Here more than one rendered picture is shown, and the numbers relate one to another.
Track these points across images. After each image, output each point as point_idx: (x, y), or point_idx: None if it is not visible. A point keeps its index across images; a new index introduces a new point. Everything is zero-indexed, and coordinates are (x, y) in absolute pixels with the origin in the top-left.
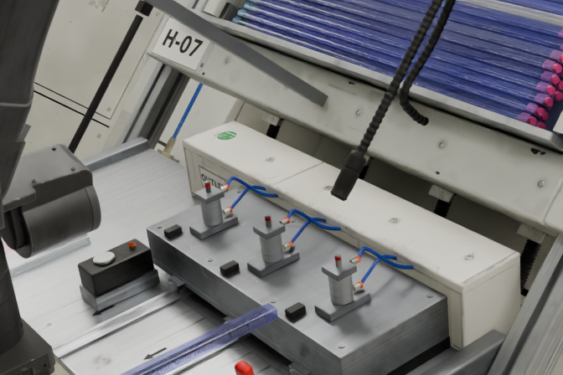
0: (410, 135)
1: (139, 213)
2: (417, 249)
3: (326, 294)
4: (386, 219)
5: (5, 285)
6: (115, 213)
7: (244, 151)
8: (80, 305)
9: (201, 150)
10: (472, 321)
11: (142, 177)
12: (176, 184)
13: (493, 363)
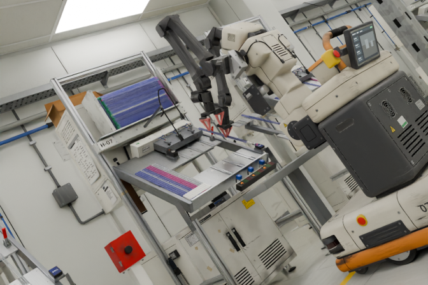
0: (161, 119)
1: (144, 161)
2: (181, 125)
3: (188, 132)
4: (172, 127)
5: None
6: (144, 164)
7: (145, 140)
8: (176, 159)
9: (142, 144)
10: None
11: (128, 165)
12: (134, 160)
13: None
